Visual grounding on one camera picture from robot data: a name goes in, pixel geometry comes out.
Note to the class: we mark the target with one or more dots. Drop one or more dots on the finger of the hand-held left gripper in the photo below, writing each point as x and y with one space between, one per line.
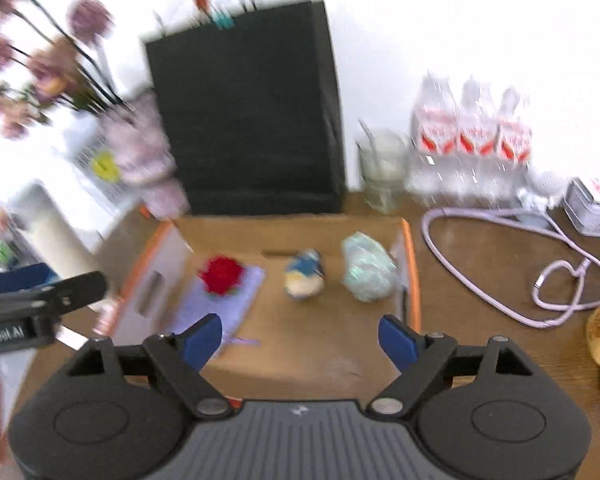
15 277
80 287

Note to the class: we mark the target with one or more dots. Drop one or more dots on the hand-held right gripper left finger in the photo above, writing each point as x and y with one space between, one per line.
202 340

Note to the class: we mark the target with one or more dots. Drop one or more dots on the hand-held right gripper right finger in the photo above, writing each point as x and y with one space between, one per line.
397 340

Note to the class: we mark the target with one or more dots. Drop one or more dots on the orange rimmed cardboard box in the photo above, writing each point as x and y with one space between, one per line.
290 330

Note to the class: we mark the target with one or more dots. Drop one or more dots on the purple knitted cloth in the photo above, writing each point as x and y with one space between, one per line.
220 310

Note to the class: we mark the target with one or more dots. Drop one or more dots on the white container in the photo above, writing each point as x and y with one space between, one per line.
50 225

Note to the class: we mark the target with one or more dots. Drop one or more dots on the red rose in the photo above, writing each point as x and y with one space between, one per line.
221 274

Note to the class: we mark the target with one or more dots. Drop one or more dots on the pale green tissue pack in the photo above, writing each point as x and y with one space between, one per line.
370 267

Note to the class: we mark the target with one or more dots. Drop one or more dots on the blue yellow painted pouch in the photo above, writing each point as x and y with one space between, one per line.
305 275

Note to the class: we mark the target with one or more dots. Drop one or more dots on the white printed box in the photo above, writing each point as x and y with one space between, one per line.
95 170

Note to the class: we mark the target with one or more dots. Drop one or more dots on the glass cup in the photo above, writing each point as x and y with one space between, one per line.
385 175

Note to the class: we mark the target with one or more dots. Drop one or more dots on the pack of water bottles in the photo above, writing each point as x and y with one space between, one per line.
472 145

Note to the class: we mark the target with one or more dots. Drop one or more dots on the dried purple flowers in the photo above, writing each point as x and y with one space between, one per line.
45 65

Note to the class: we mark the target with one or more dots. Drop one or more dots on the white round object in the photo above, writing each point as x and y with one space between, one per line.
546 183

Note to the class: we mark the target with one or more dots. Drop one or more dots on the black paper bag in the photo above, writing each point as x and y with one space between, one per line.
240 110

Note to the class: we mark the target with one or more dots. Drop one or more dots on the silver tin box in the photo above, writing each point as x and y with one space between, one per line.
592 207

